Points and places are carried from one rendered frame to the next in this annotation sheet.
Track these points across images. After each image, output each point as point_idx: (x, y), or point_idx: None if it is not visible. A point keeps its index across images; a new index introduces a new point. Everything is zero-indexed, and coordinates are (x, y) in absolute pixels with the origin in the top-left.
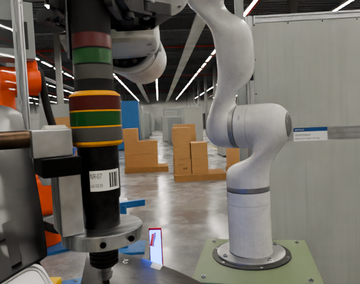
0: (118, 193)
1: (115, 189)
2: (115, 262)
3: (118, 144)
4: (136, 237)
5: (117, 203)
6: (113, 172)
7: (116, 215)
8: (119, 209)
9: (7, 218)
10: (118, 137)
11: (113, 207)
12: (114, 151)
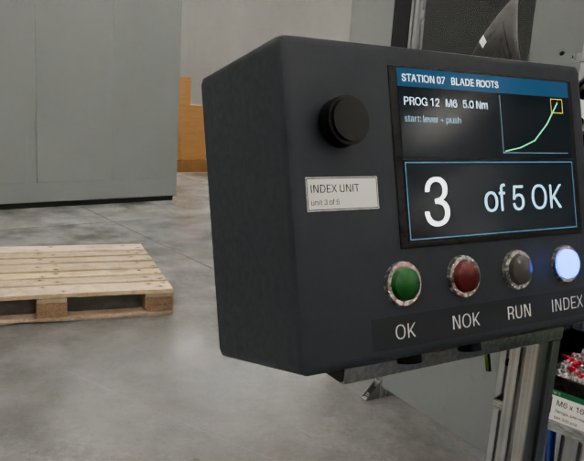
0: None
1: None
2: None
3: None
4: (576, 58)
5: None
6: None
7: None
8: None
9: None
10: None
11: None
12: None
